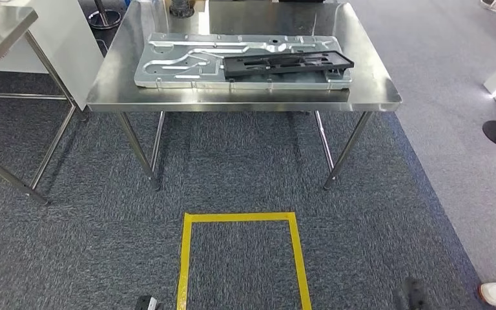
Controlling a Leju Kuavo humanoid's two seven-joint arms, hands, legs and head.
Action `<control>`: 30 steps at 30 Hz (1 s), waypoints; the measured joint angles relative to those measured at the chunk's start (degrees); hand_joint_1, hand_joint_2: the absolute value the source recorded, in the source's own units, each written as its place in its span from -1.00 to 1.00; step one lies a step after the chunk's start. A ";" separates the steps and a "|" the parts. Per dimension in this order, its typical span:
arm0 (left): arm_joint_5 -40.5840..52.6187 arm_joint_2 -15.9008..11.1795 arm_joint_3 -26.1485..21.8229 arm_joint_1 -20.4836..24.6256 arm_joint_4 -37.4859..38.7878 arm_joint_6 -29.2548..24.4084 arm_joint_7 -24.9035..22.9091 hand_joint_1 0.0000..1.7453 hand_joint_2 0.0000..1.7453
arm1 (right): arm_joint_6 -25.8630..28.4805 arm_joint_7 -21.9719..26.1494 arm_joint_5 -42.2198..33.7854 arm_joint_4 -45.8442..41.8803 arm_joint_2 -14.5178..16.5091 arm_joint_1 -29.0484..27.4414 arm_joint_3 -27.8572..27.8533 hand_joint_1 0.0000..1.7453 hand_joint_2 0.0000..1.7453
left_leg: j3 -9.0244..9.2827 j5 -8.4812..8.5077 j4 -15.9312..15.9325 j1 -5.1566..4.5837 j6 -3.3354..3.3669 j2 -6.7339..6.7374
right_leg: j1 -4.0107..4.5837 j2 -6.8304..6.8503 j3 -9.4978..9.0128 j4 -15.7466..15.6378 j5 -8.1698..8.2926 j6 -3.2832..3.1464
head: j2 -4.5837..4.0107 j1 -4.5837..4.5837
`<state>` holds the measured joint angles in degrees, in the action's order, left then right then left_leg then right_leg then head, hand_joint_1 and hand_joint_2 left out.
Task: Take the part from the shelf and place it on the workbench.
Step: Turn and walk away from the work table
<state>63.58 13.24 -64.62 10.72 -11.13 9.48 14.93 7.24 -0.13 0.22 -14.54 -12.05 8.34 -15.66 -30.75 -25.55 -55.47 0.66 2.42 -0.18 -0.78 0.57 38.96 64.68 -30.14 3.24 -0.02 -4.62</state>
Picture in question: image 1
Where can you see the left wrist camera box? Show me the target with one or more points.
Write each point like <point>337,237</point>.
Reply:
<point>146,303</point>

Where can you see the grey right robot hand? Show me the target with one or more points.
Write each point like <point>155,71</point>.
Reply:
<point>415,297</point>

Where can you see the steel side table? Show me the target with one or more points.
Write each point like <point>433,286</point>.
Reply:
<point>0,34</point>

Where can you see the silver stanchion post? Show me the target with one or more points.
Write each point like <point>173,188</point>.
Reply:
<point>104,19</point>

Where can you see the stainless steel workbench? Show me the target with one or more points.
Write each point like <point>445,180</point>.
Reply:
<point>248,100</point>

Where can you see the aluminium jig plate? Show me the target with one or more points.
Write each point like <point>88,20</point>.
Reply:
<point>179,72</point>

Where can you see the black plastic panel part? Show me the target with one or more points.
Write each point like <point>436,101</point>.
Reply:
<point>282,64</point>

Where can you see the white cabinet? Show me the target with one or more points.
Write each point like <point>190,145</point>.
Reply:
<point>68,51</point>

